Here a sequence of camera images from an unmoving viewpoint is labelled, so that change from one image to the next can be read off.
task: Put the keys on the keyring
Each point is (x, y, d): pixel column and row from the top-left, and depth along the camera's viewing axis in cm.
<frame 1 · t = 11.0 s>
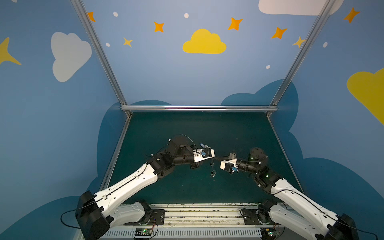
left hand: (210, 152, 68), fingers closed
right hand: (217, 152, 71), fingers closed
metal keyring: (213, 163, 61), point 33 cm above the table

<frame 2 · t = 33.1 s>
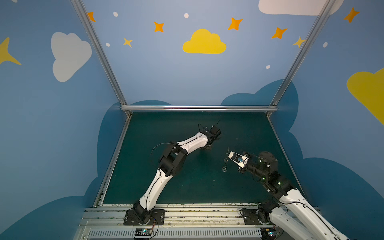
left hand: (205, 146, 102), fingers closed
right hand: (233, 150, 75), fingers closed
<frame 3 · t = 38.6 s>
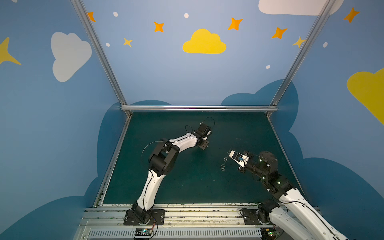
left hand: (204, 141, 103), fingers closed
right hand: (234, 150, 75), fingers closed
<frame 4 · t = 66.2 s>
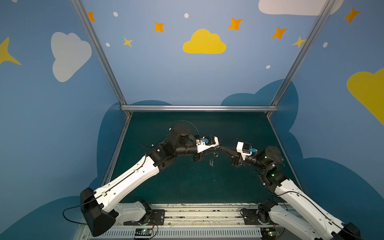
left hand: (216, 145, 63), fingers closed
right hand: (222, 144, 63), fingers closed
